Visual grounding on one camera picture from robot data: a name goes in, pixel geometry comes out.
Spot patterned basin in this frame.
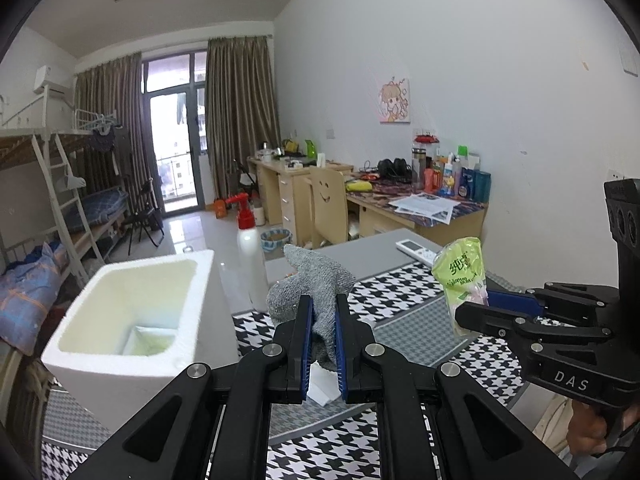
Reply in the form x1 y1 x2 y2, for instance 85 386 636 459
260 228 292 253

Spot printed paper sheets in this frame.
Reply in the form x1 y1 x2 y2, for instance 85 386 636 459
387 191 460 225

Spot black folding chair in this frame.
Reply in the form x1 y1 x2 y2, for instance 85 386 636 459
122 180 166 256

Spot green tissue packet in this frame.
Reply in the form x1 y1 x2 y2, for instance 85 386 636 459
431 237 488 336

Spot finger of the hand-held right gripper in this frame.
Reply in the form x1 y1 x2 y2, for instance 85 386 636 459
487 284 621 328
455 301 613 356

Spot glass balcony door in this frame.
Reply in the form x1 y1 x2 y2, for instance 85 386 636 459
141 50 208 213

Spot white bottle green cap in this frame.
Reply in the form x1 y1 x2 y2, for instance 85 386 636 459
456 145 482 171

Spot dark hanging clothes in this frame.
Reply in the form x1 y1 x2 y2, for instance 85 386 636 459
89 126 118 153

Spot white foam box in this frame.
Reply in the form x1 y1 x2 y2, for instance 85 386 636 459
41 249 240 433

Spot white metal bunk bed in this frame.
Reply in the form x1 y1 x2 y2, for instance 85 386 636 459
0 95 108 480

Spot brown curtain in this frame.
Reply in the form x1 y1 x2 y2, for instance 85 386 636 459
75 52 143 201
206 35 281 211

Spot white air conditioner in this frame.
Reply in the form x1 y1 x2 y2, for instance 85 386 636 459
34 65 68 95

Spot person's right hand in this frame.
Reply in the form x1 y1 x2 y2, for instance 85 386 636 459
567 399 608 457

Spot white pump bottle red top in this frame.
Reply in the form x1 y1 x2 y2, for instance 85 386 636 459
225 193 271 313

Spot wooden desk with drawers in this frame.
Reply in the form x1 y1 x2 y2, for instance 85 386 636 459
247 155 355 246

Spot wooden smiley face chair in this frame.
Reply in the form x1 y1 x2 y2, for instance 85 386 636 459
307 166 349 250

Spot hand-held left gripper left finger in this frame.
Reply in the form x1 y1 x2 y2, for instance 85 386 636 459
67 294 316 480

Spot grey cloth glove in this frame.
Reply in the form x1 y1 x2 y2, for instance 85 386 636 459
266 244 357 372

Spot cartoon wall poster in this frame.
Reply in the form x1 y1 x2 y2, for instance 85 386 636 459
378 77 412 125

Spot bunk bed with blue mattress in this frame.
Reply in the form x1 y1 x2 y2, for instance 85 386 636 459
45 85 131 261

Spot black headphones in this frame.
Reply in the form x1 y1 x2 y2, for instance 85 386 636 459
376 158 411 179

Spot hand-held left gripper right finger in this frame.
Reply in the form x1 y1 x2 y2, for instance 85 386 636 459
334 292 576 480

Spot white remote control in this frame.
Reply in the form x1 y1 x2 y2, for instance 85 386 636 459
396 239 443 267

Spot houndstooth table mat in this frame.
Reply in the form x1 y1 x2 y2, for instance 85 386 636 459
40 260 526 480

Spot black folding cart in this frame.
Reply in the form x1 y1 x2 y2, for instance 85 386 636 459
232 160 261 206

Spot blue plaid quilt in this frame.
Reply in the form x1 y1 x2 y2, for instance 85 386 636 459
0 241 68 356

